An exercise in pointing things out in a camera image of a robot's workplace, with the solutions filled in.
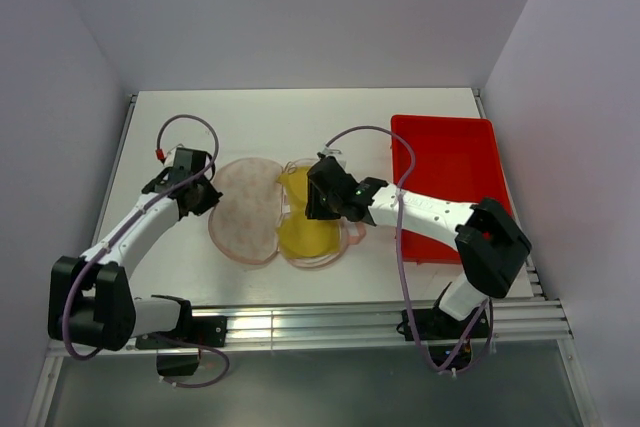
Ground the pink mesh laundry bag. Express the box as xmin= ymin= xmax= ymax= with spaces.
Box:
xmin=208 ymin=158 xmax=366 ymax=269

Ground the yellow bra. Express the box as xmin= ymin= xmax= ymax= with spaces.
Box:
xmin=276 ymin=162 xmax=341 ymax=260

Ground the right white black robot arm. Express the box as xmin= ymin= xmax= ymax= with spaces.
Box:
xmin=305 ymin=156 xmax=532 ymax=337

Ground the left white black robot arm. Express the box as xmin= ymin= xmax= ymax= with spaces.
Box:
xmin=47 ymin=147 xmax=222 ymax=351

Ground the red plastic tray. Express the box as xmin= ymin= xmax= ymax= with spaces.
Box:
xmin=388 ymin=114 xmax=514 ymax=267

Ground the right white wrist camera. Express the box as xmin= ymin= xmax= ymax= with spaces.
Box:
xmin=317 ymin=146 xmax=347 ymax=168

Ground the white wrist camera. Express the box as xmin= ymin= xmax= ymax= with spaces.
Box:
xmin=155 ymin=144 xmax=182 ymax=166
xmin=317 ymin=146 xmax=347 ymax=168

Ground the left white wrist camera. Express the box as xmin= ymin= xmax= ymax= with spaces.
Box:
xmin=155 ymin=144 xmax=182 ymax=166

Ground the aluminium frame rail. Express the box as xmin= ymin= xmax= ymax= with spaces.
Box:
xmin=47 ymin=296 xmax=574 ymax=358

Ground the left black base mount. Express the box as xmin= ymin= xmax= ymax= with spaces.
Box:
xmin=135 ymin=316 xmax=230 ymax=388

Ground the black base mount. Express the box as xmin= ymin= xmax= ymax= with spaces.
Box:
xmin=413 ymin=302 xmax=494 ymax=377
xmin=135 ymin=316 xmax=230 ymax=388

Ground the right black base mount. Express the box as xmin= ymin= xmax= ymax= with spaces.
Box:
xmin=413 ymin=302 xmax=494 ymax=377

